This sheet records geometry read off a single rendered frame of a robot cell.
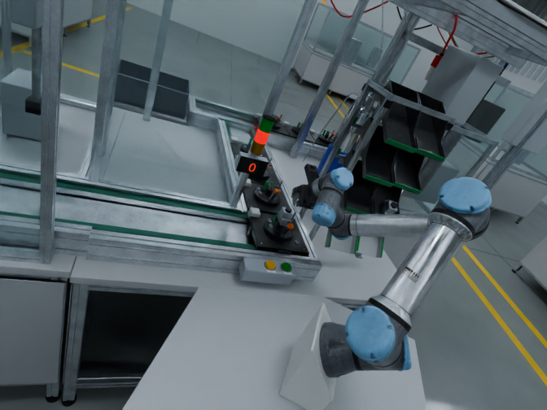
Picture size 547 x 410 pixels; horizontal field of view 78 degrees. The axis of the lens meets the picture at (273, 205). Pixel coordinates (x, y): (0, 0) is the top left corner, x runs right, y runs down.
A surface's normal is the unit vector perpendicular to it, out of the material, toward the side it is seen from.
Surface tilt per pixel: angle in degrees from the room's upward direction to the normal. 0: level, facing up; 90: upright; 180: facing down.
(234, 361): 0
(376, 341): 60
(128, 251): 90
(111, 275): 0
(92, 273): 0
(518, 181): 90
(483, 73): 90
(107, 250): 90
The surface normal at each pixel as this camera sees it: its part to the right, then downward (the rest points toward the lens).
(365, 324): -0.52, -0.40
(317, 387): -0.29, 0.42
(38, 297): 0.22, 0.59
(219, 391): 0.36, -0.78
